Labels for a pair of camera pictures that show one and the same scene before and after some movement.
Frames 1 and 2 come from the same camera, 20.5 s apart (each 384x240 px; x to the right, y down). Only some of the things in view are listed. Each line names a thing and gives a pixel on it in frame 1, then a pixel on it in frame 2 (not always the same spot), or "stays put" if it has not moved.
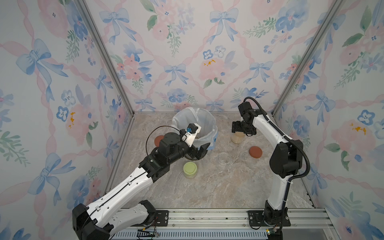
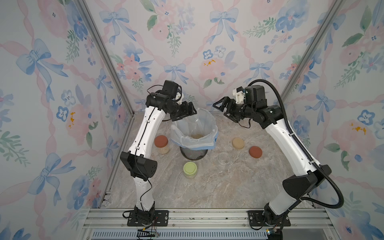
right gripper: x=236 y=127 -> x=226 y=99
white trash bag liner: x=209 y=131 stays put
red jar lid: x=255 y=151 stays put
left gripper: x=204 y=145 -> x=188 y=111
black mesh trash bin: x=195 y=154 stays put
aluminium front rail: x=229 y=224 stays put
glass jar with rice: x=224 y=159 stays put
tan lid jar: x=238 y=137 -> x=195 y=120
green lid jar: x=190 y=169 stays put
